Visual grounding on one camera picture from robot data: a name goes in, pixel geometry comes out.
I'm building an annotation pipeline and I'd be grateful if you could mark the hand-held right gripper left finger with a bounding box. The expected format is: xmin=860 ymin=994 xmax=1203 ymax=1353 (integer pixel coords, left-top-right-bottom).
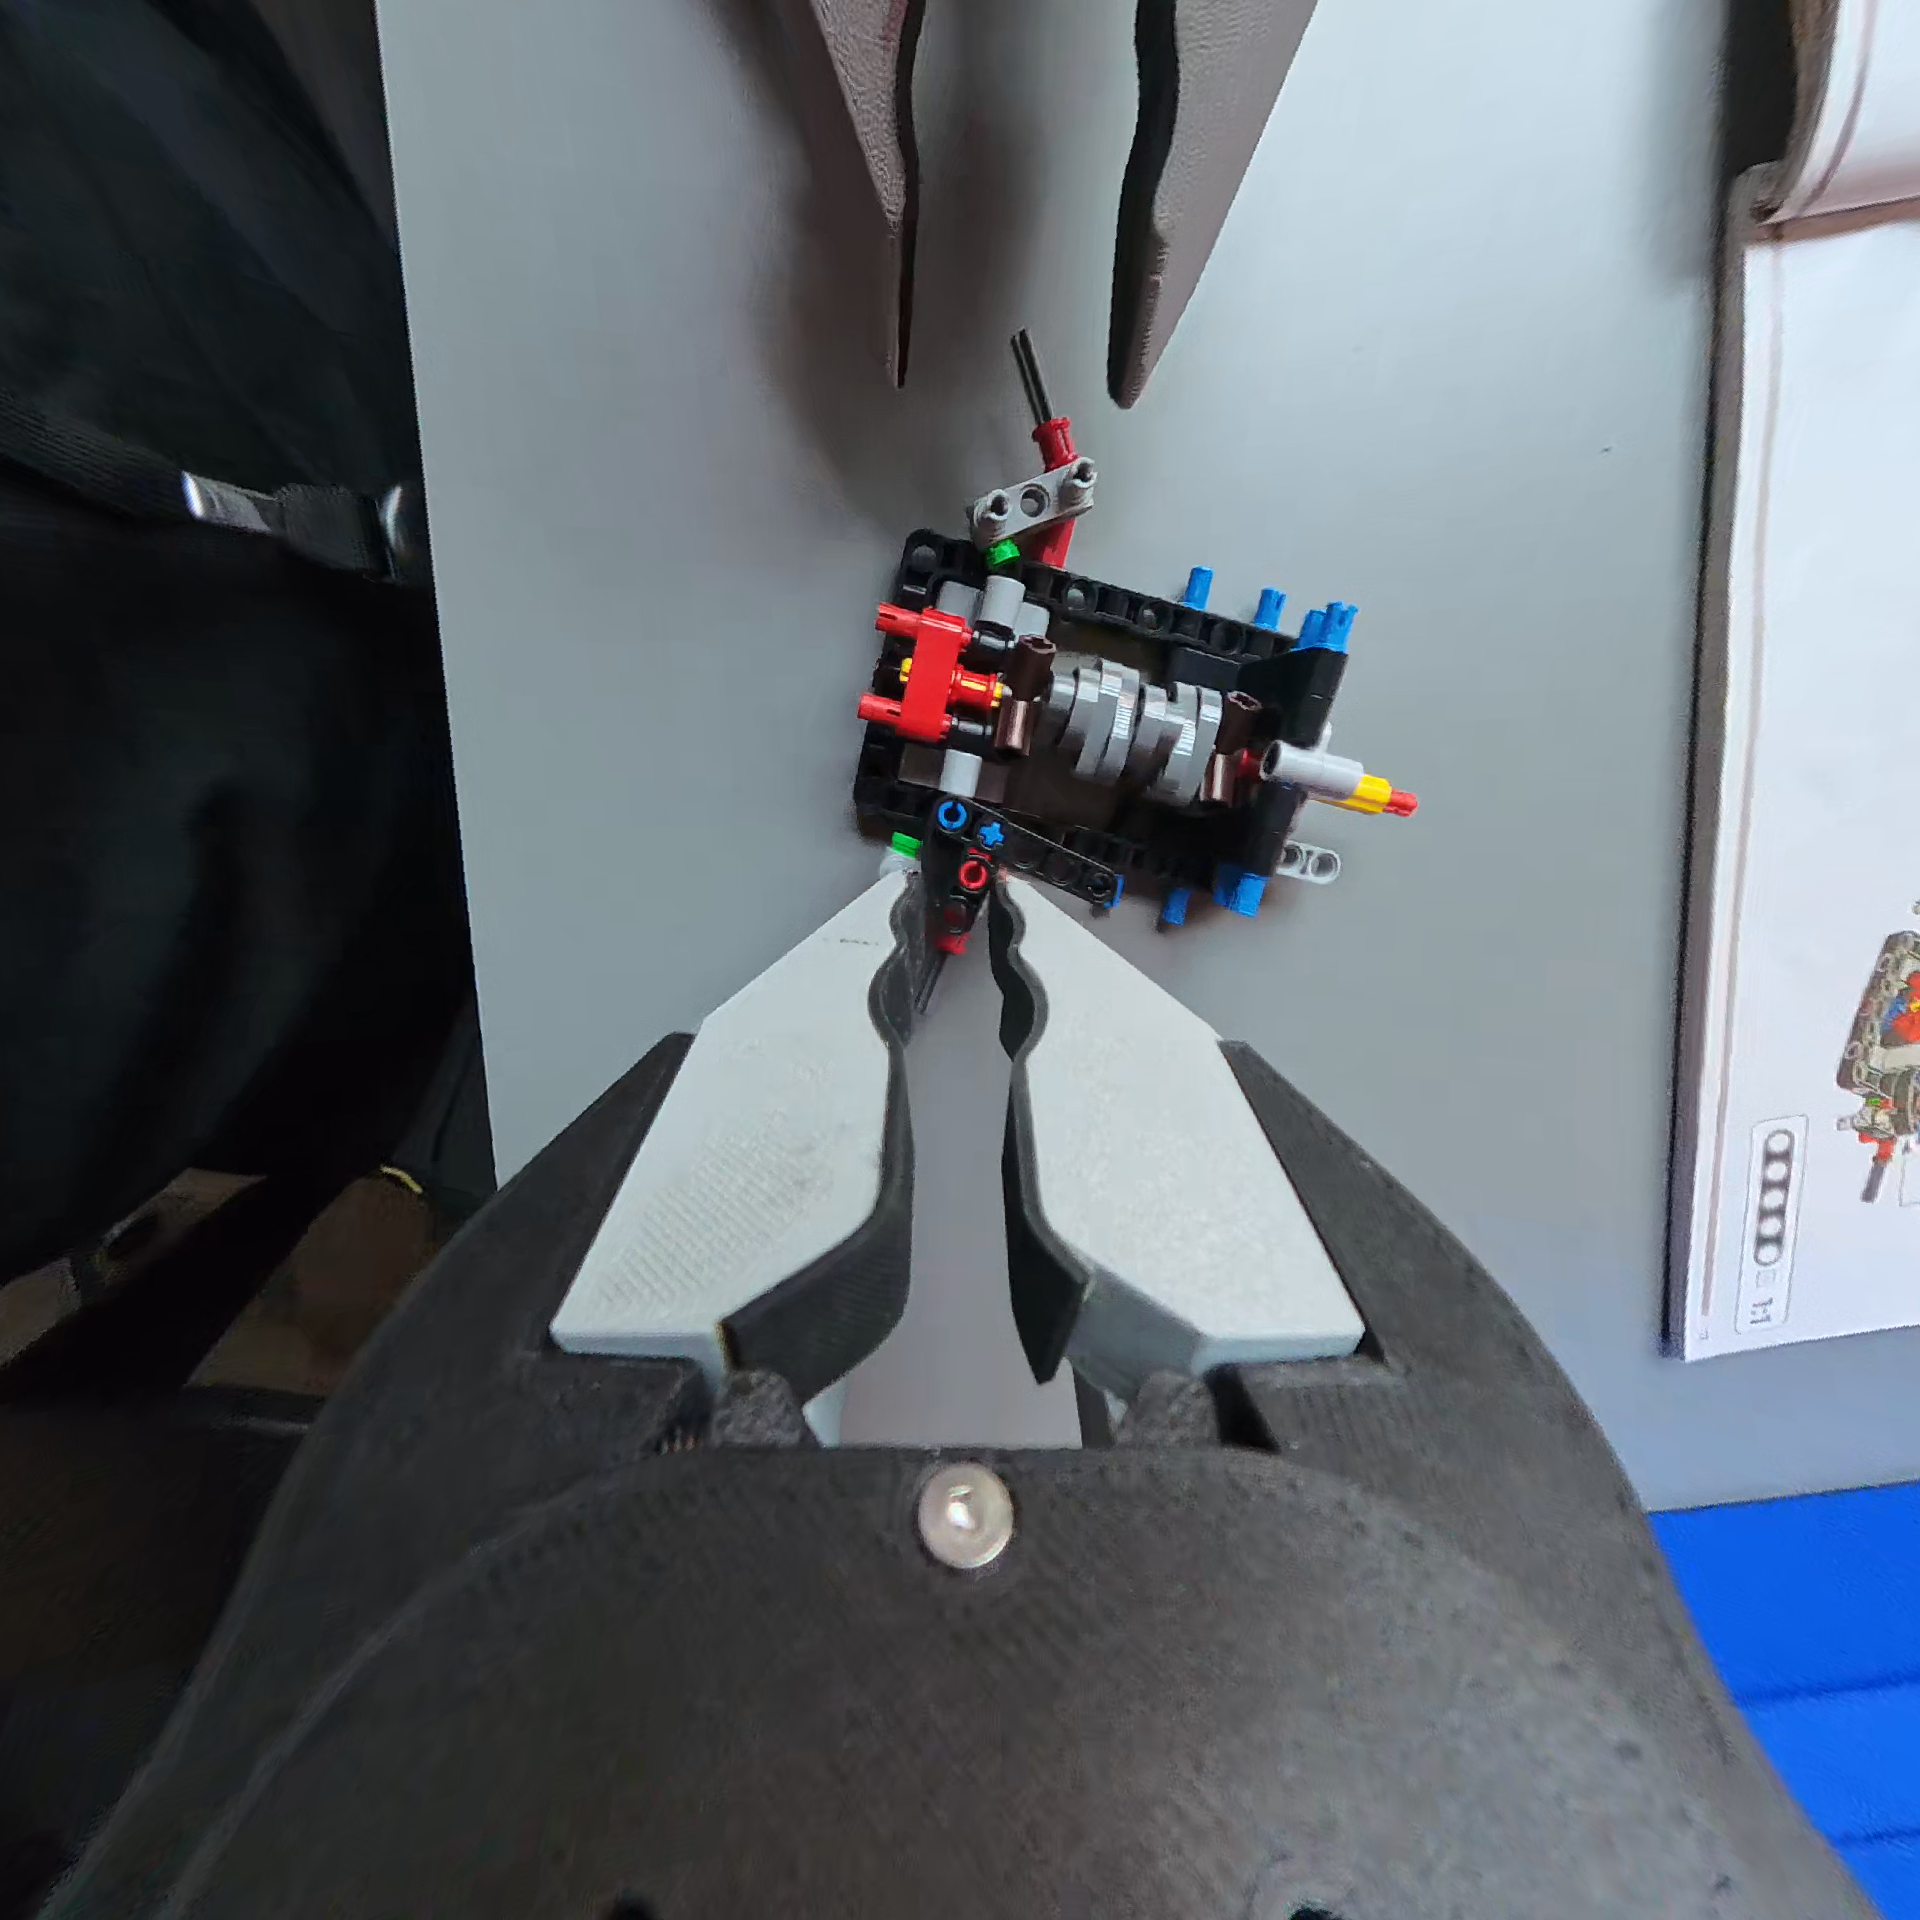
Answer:
xmin=550 ymin=871 xmax=916 ymax=1409

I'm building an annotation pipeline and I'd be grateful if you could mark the blue plastic bin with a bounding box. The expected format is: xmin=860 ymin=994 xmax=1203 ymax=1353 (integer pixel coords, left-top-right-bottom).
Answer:
xmin=1651 ymin=1486 xmax=1920 ymax=1920

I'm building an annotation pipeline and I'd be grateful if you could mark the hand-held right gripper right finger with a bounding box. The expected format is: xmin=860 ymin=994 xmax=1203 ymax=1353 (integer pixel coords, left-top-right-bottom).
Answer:
xmin=983 ymin=877 xmax=1366 ymax=1390

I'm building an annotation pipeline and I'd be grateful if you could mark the black lego frame assembly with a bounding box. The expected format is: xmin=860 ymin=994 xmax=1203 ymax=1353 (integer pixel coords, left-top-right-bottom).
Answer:
xmin=852 ymin=330 xmax=1422 ymax=1020

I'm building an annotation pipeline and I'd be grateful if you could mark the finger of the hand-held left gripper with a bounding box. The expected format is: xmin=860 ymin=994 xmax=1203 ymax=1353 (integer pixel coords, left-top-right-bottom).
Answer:
xmin=810 ymin=0 xmax=928 ymax=394
xmin=1103 ymin=0 xmax=1322 ymax=411

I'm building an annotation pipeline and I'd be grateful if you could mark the black strap with metal buckle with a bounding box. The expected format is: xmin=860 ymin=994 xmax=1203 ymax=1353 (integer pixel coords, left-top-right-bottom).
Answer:
xmin=0 ymin=390 xmax=432 ymax=589

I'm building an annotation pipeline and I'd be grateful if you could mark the white instruction booklet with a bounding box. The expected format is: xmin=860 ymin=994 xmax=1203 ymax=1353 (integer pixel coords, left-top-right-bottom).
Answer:
xmin=1661 ymin=0 xmax=1920 ymax=1365

